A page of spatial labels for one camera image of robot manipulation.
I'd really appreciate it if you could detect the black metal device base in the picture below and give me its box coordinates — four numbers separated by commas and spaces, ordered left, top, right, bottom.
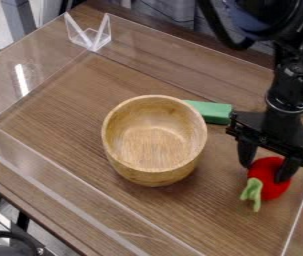
8, 224, 57, 256

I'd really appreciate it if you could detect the red plush fruit green leaf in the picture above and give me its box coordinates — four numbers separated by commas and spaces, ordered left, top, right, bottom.
239, 157, 291, 212

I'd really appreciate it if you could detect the green sponge block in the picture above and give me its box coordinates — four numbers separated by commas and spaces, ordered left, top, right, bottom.
186, 100, 232, 125

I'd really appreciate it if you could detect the clear acrylic corner bracket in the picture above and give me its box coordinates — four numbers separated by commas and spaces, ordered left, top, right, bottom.
64, 12, 112, 52

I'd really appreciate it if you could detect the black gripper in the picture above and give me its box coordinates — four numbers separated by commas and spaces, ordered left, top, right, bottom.
226, 96, 303, 183

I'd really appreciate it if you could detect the wooden bowl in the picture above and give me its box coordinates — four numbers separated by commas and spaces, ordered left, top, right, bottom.
102, 95, 207, 187

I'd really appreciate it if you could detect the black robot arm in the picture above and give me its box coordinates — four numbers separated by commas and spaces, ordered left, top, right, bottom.
198, 0, 303, 183

